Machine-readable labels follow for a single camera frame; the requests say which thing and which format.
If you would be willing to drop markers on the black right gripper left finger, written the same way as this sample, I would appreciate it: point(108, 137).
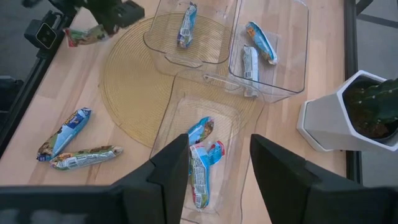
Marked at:
point(161, 193)

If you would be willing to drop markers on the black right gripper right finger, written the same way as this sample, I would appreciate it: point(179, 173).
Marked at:
point(289, 193)

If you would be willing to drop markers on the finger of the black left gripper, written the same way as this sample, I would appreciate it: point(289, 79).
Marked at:
point(115, 25)
point(101, 21)

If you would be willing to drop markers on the red white blue snack bag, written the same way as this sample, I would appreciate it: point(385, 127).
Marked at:
point(84, 36)

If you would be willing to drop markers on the blue granola bar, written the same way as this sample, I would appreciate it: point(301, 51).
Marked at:
point(199, 177)
point(216, 152)
point(63, 135)
point(200, 130)
point(250, 63)
point(261, 40)
point(187, 25)

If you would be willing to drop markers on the blue and tan wrapper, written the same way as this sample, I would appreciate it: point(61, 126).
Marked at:
point(87, 157)

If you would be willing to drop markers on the white pot saucer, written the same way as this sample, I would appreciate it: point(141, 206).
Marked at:
point(303, 130)

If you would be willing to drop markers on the round woven yellow placemat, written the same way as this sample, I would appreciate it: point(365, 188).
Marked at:
point(133, 93)

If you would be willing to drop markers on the clear plastic bin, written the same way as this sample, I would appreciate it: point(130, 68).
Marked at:
point(236, 124)
point(292, 46)
point(211, 46)

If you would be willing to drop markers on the green cactus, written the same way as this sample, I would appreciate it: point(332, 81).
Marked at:
point(382, 99)

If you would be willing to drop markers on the black table-level camera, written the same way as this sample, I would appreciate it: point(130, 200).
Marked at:
point(45, 34)

